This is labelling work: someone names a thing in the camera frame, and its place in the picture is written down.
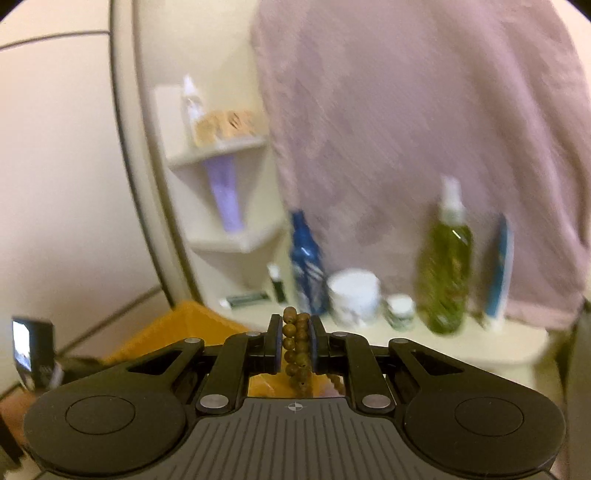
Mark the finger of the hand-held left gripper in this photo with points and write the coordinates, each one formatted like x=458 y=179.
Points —
x=81 y=364

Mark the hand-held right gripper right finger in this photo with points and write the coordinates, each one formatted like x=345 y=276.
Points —
x=315 y=341

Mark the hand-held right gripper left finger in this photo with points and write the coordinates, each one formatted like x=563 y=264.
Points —
x=277 y=341

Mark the orange plastic tray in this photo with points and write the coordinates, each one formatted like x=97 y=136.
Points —
x=184 y=323

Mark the dark green tube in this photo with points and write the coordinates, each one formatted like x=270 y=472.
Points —
x=247 y=300

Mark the lip balm stick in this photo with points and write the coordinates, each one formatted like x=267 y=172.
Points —
x=277 y=286

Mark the white cream jar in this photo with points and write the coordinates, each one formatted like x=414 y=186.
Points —
x=353 y=297

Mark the blue spray bottle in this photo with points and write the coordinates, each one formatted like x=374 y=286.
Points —
x=309 y=267

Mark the small green label jar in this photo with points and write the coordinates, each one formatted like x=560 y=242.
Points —
x=400 y=314

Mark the cream shelf unit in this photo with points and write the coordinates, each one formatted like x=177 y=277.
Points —
x=461 y=341

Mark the green spray bottle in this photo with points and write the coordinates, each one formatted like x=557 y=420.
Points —
x=445 y=272

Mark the purple tube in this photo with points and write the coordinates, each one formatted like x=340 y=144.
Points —
x=226 y=198

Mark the blue white tube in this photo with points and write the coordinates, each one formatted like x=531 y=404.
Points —
x=498 y=272

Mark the tan patterned box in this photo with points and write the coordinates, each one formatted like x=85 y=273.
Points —
x=231 y=125

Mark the pink hanging towel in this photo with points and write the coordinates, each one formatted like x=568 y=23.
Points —
x=392 y=115

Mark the white spray bottle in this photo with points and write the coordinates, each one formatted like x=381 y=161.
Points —
x=191 y=110

